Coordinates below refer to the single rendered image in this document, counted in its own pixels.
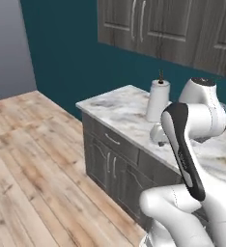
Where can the grey wood base cupboard door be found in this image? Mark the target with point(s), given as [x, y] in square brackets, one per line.
[150, 185]
[124, 183]
[97, 160]

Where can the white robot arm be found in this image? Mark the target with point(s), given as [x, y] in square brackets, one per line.
[211, 119]

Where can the grey wood wall cupboard door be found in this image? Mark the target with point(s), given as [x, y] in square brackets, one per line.
[116, 19]
[221, 32]
[169, 25]

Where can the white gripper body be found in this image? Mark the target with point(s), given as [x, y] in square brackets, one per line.
[157, 133]

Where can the grey wood drawer front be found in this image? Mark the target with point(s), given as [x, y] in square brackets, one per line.
[156, 170]
[95, 127]

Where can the white paper towel roll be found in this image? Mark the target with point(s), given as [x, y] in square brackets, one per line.
[157, 99]

